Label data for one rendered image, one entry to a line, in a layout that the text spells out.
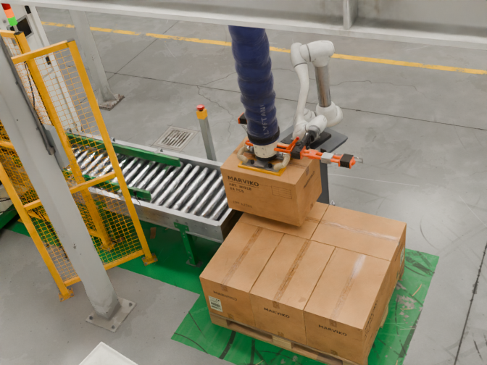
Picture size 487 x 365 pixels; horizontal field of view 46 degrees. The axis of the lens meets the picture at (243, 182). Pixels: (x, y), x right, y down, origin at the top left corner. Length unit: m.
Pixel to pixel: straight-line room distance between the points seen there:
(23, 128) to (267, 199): 1.69
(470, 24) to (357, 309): 2.90
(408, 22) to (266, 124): 2.78
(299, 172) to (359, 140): 2.13
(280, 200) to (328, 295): 0.74
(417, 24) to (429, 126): 5.14
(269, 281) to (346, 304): 0.55
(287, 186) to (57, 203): 1.53
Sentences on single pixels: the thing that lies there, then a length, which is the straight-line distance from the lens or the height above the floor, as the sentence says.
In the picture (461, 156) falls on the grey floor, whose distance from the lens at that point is 5.87.
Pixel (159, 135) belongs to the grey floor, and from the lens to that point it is 6.57.
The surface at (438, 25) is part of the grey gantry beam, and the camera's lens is 1.11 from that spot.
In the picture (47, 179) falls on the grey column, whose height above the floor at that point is 1.47.
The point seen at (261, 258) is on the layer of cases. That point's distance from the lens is 4.15.
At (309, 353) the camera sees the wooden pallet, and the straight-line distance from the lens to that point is 4.27.
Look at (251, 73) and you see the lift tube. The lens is 3.61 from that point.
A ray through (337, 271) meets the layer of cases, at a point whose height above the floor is 0.54.
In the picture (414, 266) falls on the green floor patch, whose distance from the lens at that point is 4.79.
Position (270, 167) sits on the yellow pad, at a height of 1.10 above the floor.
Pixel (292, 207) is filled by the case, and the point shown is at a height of 0.85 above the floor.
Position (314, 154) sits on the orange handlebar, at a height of 1.22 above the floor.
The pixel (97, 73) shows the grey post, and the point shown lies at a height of 0.43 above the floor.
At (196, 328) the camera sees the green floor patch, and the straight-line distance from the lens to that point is 4.54.
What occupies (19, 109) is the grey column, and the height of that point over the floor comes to 1.97.
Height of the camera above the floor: 3.60
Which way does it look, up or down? 40 degrees down
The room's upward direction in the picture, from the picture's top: 10 degrees counter-clockwise
